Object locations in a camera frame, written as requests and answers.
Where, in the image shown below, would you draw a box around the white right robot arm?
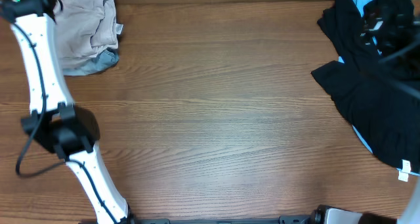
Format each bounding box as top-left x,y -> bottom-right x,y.
361,2 -> 419,223

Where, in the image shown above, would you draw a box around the black garment pile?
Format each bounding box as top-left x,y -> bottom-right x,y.
312,0 -> 419,175

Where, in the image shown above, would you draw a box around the beige cotton shorts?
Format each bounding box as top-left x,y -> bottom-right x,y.
54,0 -> 123,69

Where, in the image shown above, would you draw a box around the folded light blue jeans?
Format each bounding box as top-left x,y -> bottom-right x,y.
62,48 -> 119,76

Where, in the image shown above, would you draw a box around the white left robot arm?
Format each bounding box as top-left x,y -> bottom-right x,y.
1,0 -> 135,223

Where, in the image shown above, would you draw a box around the light blue shirt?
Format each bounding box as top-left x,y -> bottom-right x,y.
337,0 -> 420,183

